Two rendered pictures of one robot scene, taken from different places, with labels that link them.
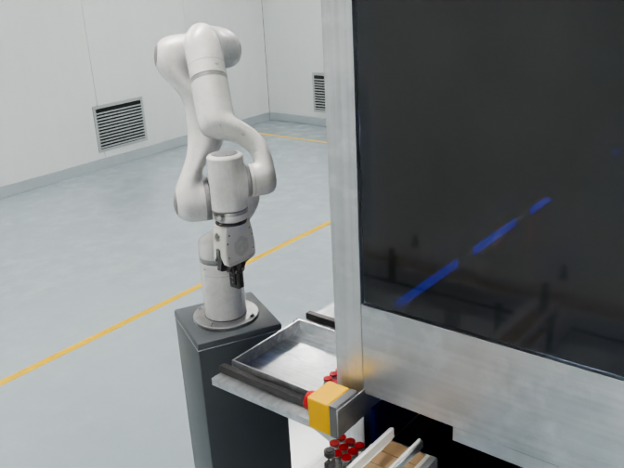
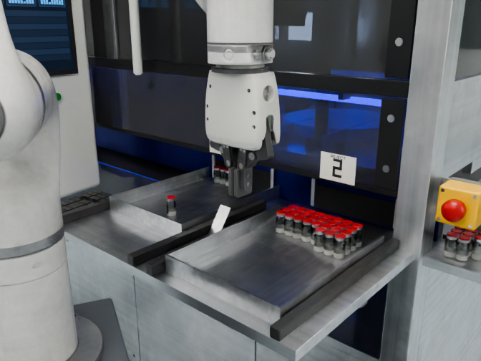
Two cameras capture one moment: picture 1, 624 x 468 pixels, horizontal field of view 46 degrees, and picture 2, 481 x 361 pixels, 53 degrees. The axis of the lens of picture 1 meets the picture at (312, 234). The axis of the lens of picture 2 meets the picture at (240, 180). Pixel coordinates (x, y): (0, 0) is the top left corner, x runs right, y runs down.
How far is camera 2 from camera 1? 1.88 m
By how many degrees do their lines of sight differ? 82
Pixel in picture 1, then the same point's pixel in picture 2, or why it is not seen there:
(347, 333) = (443, 122)
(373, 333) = (455, 109)
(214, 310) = (61, 342)
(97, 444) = not seen: outside the picture
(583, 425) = not seen: outside the picture
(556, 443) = not seen: outside the picture
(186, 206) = (28, 109)
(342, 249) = (455, 21)
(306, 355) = (242, 267)
